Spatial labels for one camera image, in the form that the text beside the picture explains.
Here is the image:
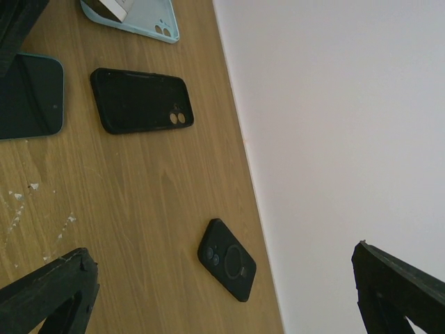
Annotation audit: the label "light blue phone case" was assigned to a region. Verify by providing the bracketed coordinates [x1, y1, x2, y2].
[80, 1, 180, 44]

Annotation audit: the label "white debris pieces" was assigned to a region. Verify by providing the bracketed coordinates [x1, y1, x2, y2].
[1, 183, 77, 270]

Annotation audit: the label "black cased phone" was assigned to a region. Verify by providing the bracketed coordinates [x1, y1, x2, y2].
[197, 218, 257, 303]
[90, 67, 195, 135]

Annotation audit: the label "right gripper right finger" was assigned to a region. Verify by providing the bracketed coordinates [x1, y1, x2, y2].
[352, 241, 444, 333]

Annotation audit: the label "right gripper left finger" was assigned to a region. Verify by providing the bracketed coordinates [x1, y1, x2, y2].
[1, 248, 99, 333]

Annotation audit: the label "black smartphone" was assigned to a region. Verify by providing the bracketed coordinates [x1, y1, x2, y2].
[1, 53, 65, 141]

